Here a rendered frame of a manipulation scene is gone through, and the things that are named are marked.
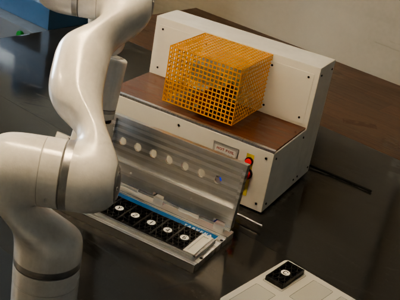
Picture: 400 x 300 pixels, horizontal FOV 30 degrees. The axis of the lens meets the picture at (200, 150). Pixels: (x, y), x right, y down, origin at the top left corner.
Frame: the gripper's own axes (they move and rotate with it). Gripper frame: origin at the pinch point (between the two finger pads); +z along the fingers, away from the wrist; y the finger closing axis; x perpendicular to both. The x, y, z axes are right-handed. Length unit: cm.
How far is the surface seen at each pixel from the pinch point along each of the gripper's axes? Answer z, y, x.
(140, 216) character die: 5.1, 18.1, 1.6
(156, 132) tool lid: -14.5, 12.1, 10.4
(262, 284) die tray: 8, 54, 0
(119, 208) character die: 5.1, 12.1, 1.2
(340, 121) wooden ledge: -15, 32, 115
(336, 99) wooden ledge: -20, 23, 136
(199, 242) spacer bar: 5.2, 35.4, 1.9
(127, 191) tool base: 4.3, 7.5, 11.4
